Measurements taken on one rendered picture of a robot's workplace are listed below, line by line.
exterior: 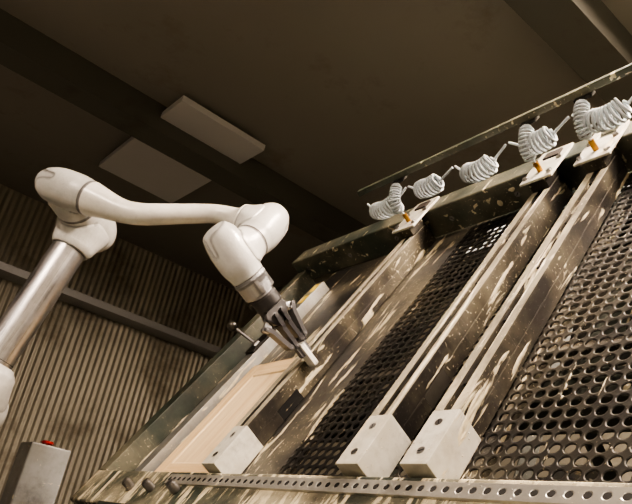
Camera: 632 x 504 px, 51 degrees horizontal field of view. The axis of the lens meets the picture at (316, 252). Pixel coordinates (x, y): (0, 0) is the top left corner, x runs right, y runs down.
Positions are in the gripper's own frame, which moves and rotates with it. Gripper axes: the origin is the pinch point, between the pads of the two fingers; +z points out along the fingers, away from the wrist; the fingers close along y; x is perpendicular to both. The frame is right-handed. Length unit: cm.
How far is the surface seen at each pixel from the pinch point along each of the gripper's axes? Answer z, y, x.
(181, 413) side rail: 8, -8, 71
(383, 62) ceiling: -46, 190, 71
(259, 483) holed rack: 3.2, -41.4, -20.5
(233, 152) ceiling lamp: -53, 176, 196
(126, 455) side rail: 4, -31, 71
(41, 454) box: -16, -50, 65
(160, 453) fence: 5, -30, 47
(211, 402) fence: 5.0, -7.8, 47.4
